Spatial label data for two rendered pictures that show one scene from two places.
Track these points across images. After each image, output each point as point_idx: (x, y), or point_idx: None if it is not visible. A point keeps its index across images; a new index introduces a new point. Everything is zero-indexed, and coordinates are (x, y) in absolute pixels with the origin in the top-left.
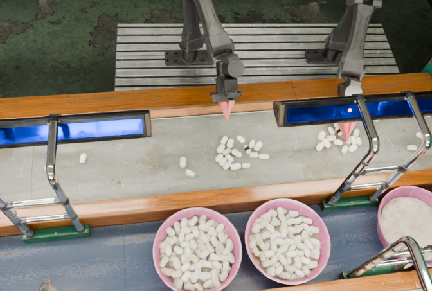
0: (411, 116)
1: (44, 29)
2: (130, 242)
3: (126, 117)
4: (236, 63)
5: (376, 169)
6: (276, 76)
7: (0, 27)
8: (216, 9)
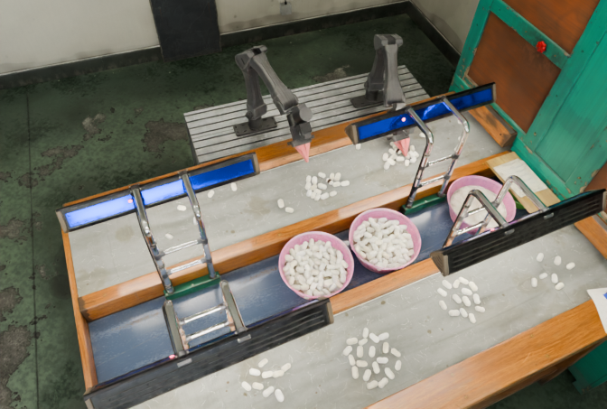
0: (450, 115)
1: (96, 146)
2: (256, 278)
3: (239, 161)
4: (305, 109)
5: (435, 161)
6: (332, 124)
7: (51, 155)
8: None
